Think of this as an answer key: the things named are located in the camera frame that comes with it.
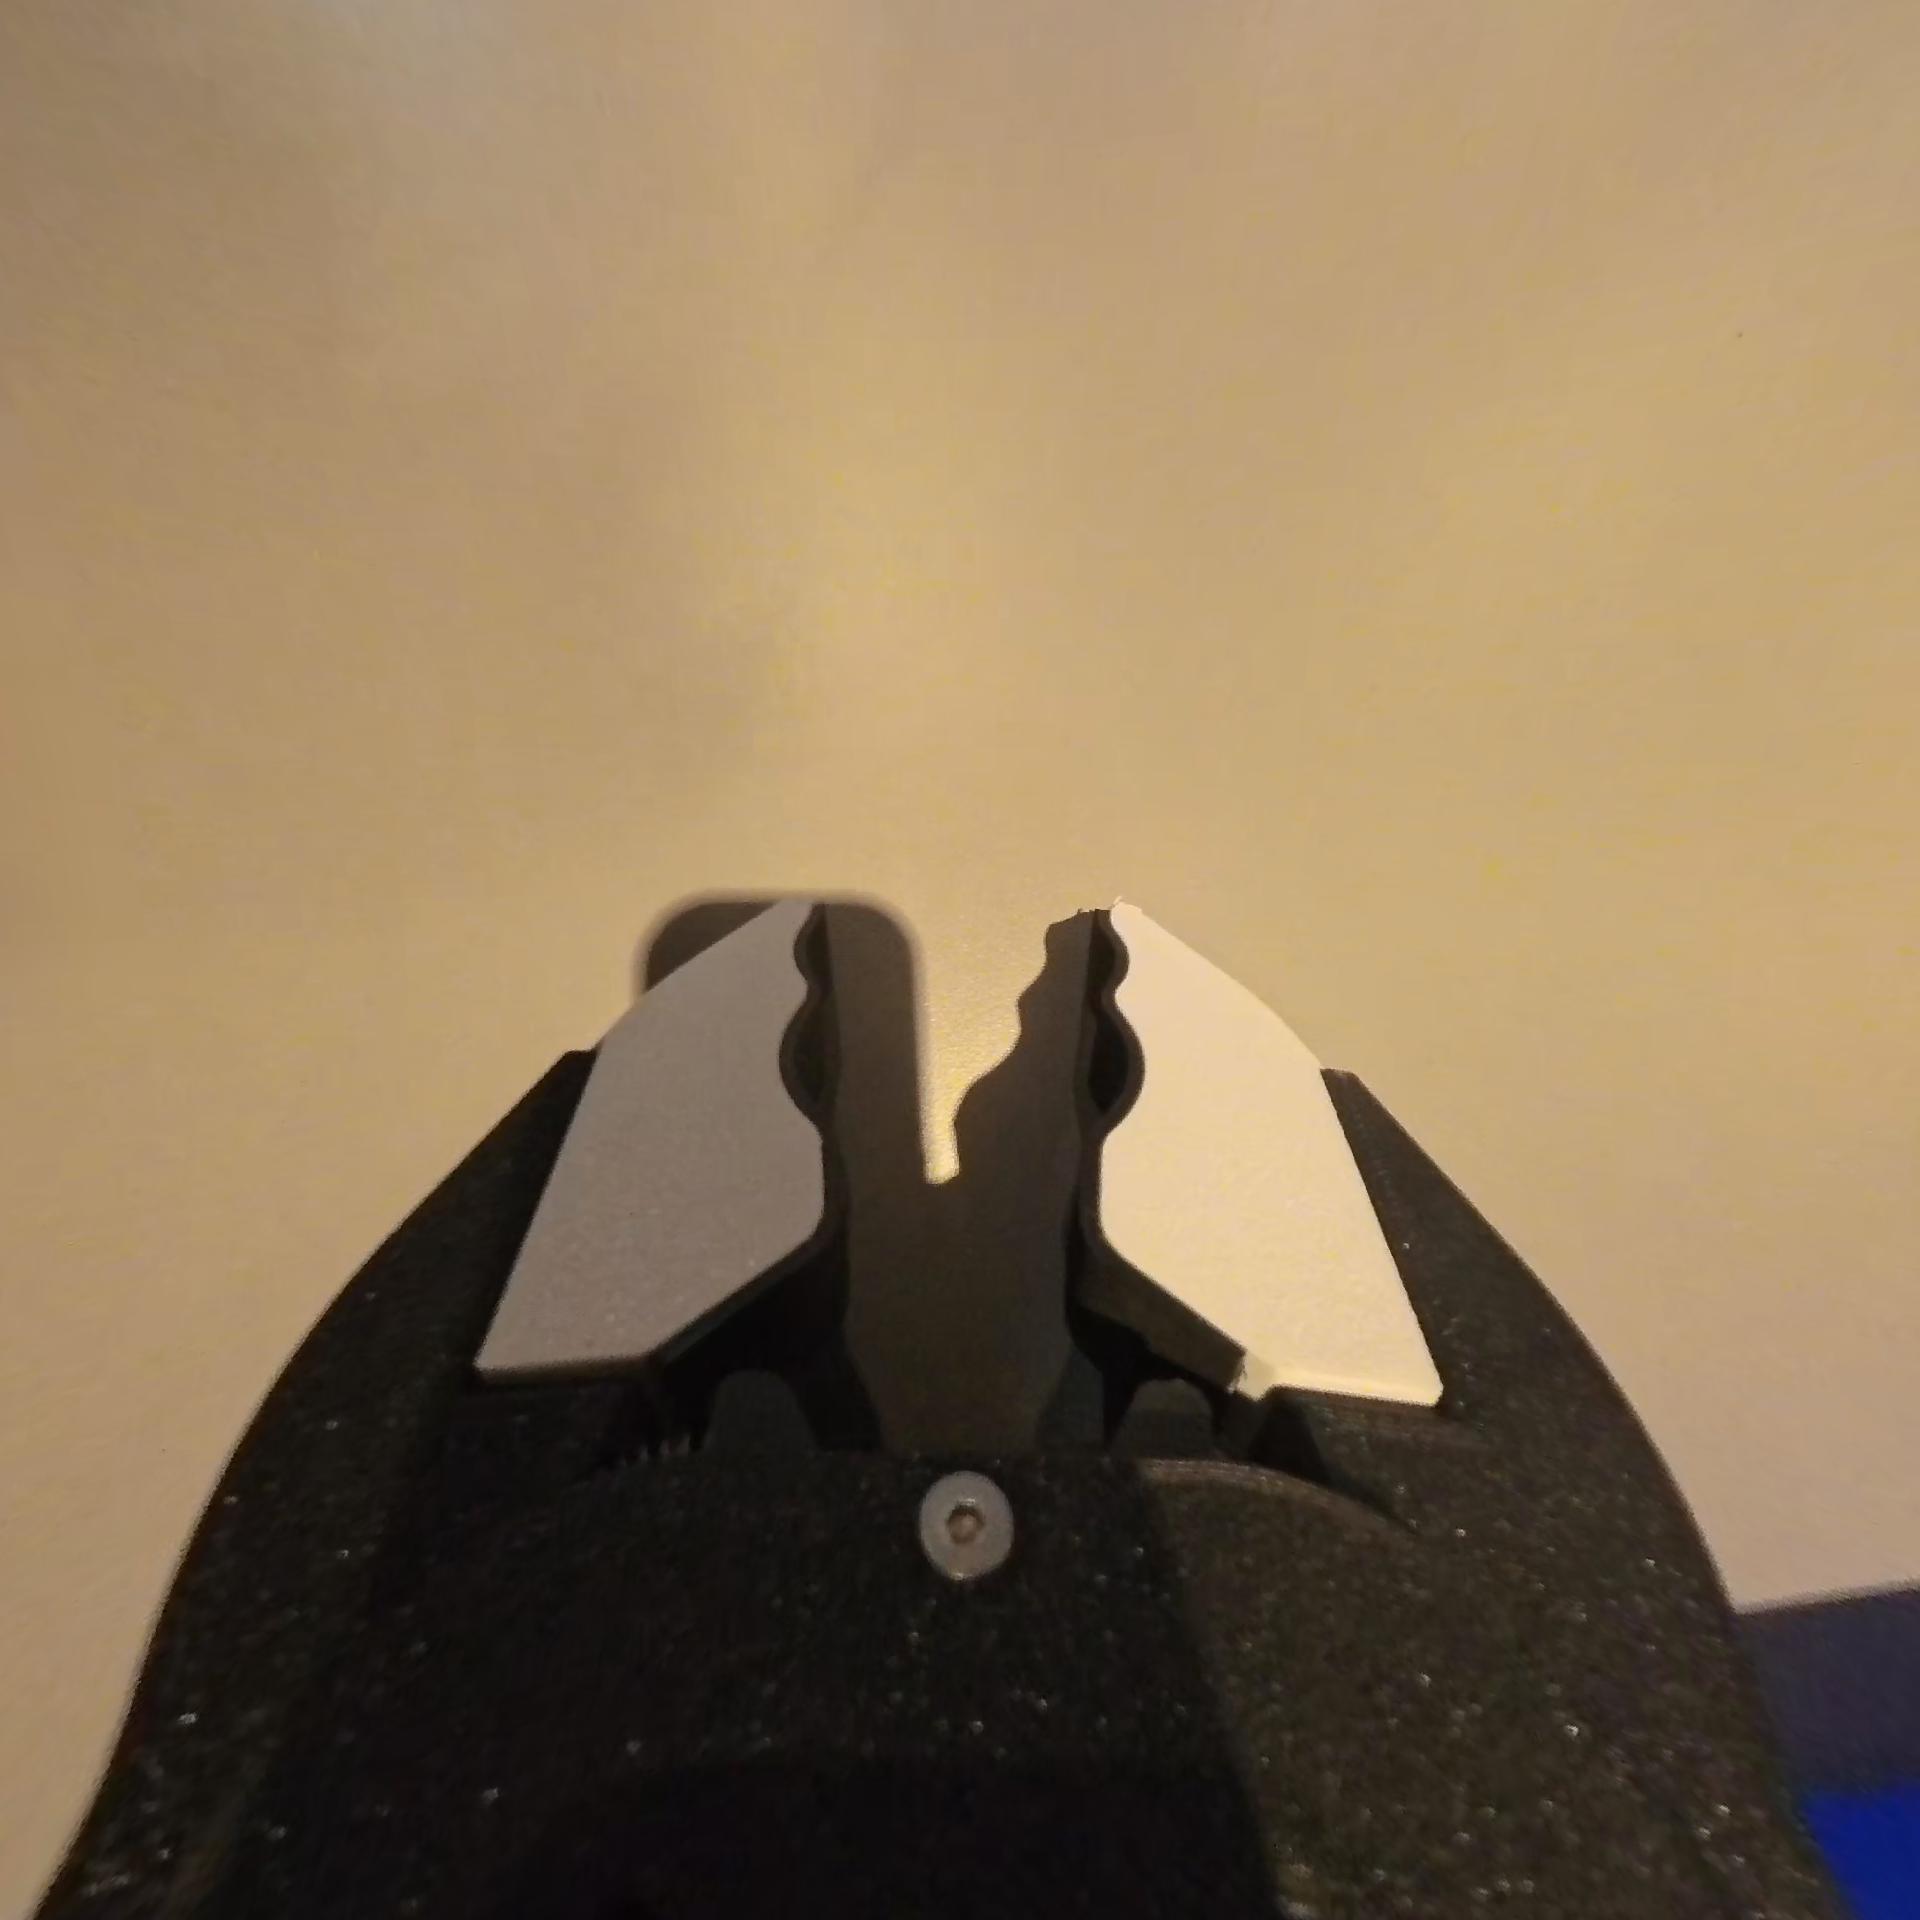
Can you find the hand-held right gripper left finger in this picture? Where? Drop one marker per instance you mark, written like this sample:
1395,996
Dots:
661,1185

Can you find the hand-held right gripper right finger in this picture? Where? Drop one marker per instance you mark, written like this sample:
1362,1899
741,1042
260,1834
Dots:
1259,1185

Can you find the blue plastic bin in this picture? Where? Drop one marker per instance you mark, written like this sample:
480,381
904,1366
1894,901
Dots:
1828,1740

